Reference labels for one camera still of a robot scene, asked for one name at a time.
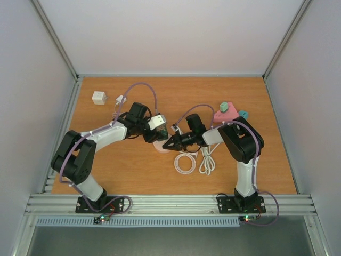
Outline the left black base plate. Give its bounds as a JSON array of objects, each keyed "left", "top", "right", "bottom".
[{"left": 75, "top": 196, "right": 124, "bottom": 214}]

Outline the pink triangular power strip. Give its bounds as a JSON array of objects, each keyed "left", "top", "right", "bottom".
[{"left": 213, "top": 102, "right": 239, "bottom": 123}]

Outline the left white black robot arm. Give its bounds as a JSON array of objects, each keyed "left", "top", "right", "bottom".
[{"left": 51, "top": 102, "right": 166, "bottom": 212}]

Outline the grey slotted cable duct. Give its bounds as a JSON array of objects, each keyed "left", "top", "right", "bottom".
[{"left": 36, "top": 216, "right": 240, "bottom": 228}]

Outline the controller board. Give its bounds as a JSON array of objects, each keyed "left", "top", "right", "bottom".
[
  {"left": 93, "top": 215, "right": 111, "bottom": 225},
  {"left": 239, "top": 215, "right": 259, "bottom": 222}
]

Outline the white power cord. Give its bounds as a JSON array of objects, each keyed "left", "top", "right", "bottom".
[{"left": 198, "top": 145, "right": 222, "bottom": 176}]

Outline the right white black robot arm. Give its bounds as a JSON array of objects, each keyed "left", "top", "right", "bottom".
[{"left": 163, "top": 114, "right": 264, "bottom": 212}]

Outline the round pink power strip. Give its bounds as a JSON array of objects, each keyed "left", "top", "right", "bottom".
[{"left": 153, "top": 140, "right": 171, "bottom": 154}]

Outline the right controller board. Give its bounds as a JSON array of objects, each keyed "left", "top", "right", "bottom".
[{"left": 239, "top": 215, "right": 259, "bottom": 222}]

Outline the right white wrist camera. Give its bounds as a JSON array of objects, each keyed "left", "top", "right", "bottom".
[{"left": 171, "top": 124, "right": 183, "bottom": 135}]

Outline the aluminium front rail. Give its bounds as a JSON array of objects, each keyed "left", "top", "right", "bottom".
[{"left": 25, "top": 194, "right": 317, "bottom": 216}]

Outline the green cube socket adapter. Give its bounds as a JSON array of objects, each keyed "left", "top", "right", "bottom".
[{"left": 156, "top": 125, "right": 168, "bottom": 141}]

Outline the left controller board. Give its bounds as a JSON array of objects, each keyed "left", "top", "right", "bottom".
[{"left": 93, "top": 215, "right": 111, "bottom": 225}]

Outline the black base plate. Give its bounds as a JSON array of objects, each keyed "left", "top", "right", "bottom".
[
  {"left": 75, "top": 196, "right": 124, "bottom": 214},
  {"left": 216, "top": 195, "right": 266, "bottom": 214}
]

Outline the pink power strip cable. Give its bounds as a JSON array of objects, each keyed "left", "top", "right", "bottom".
[{"left": 173, "top": 151, "right": 200, "bottom": 175}]

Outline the teal power strip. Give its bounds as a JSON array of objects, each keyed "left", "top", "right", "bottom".
[{"left": 238, "top": 110, "right": 249, "bottom": 120}]

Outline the white cube socket adapter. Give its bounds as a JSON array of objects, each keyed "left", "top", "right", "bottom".
[{"left": 92, "top": 91, "right": 108, "bottom": 105}]

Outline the white usb charger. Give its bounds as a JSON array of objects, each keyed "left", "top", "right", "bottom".
[{"left": 116, "top": 95, "right": 127, "bottom": 105}]

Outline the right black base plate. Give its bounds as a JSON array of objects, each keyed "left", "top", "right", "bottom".
[{"left": 216, "top": 195, "right": 266, "bottom": 214}]

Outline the light green plug adapter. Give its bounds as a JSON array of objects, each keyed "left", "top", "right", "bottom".
[{"left": 220, "top": 101, "right": 229, "bottom": 113}]

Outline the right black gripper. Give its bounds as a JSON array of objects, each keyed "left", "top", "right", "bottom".
[{"left": 163, "top": 129, "right": 197, "bottom": 148}]

